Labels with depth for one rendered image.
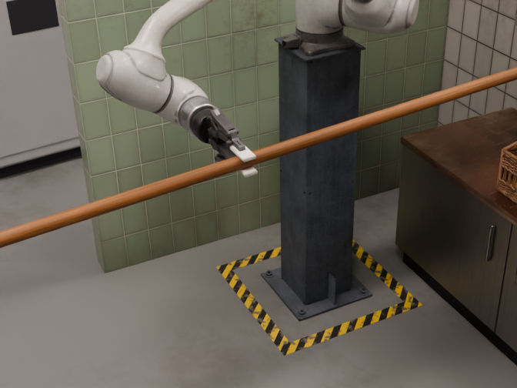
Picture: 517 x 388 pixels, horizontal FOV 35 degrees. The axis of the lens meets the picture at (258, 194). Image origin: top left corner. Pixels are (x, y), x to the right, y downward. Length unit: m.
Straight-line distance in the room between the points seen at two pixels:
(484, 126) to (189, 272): 1.28
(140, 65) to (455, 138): 1.51
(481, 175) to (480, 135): 0.29
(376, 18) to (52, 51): 1.89
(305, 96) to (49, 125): 1.73
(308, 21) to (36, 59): 1.67
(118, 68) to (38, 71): 2.10
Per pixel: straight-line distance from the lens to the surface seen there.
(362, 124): 1.89
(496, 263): 2.83
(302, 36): 2.70
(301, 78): 2.70
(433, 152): 2.99
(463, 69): 3.64
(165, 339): 3.05
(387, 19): 2.54
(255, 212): 3.53
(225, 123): 1.82
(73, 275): 3.42
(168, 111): 1.98
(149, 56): 1.93
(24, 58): 3.95
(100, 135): 3.10
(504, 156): 2.74
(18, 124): 4.06
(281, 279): 3.27
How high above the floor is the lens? 1.99
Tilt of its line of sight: 31 degrees down
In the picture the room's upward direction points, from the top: 2 degrees counter-clockwise
